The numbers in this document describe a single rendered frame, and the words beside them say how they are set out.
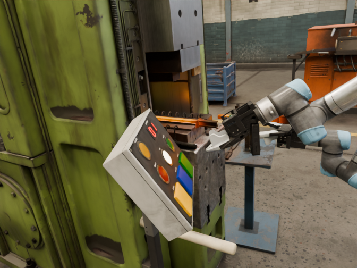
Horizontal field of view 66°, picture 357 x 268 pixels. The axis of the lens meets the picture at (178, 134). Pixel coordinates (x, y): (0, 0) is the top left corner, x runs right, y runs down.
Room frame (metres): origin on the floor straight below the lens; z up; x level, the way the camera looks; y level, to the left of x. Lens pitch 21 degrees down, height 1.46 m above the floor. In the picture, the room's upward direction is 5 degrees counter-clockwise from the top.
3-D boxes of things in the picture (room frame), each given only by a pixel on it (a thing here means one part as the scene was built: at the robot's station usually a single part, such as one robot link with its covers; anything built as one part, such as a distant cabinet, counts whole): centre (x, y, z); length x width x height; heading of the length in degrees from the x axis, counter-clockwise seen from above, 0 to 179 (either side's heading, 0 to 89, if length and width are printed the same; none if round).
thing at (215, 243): (0.94, 0.01, 0.62); 0.44 x 0.05 x 0.05; 59
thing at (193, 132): (1.39, 0.09, 0.96); 0.42 x 0.20 x 0.09; 59
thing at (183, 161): (0.85, -0.01, 1.01); 0.07 x 0.05 x 0.07; 174
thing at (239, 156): (1.64, -0.46, 0.65); 0.40 x 0.30 x 0.02; 156
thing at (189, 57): (1.39, 0.09, 1.32); 0.42 x 0.20 x 0.10; 59
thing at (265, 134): (1.07, -0.38, 0.98); 0.09 x 0.03 x 0.06; 95
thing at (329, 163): (0.98, -0.63, 0.88); 0.11 x 0.08 x 0.11; 9
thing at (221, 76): (5.50, -0.58, 0.36); 1.20 x 0.80 x 0.72; 64
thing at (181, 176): (0.75, 0.00, 1.01); 0.07 x 0.05 x 0.07; 174
